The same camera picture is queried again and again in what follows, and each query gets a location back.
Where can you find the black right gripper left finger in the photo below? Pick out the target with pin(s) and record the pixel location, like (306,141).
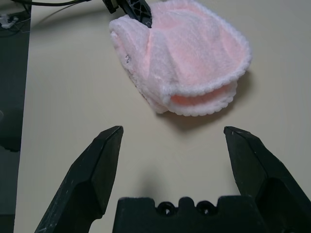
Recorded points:
(82,184)

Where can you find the pink fluffy towel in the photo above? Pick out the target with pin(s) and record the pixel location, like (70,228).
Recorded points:
(189,53)

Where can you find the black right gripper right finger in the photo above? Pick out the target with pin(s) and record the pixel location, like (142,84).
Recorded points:
(267,184)

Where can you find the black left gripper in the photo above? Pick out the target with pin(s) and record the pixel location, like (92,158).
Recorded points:
(111,5)

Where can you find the small white plastic piece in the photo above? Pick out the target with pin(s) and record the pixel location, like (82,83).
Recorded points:
(7,20)

